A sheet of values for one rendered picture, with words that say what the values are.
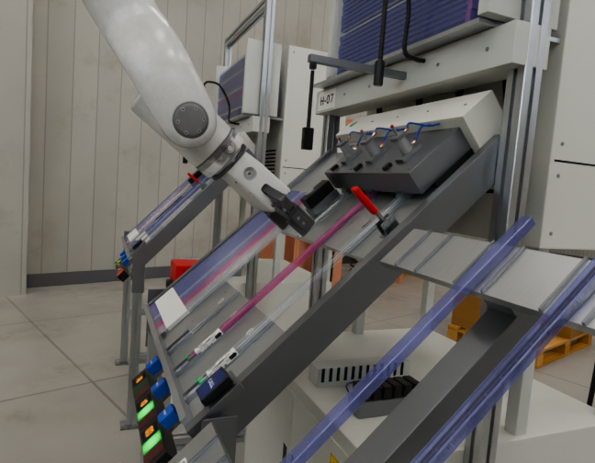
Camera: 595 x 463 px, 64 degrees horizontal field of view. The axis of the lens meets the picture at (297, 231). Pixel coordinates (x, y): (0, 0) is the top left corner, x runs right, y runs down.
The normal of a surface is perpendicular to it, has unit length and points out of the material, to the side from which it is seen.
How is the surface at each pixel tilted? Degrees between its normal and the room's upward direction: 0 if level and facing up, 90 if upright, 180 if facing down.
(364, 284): 90
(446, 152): 90
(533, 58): 90
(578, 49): 90
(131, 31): 58
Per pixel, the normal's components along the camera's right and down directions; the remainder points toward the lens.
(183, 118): 0.17, 0.28
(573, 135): 0.38, 0.11
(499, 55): -0.92, -0.04
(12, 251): 0.67, 0.12
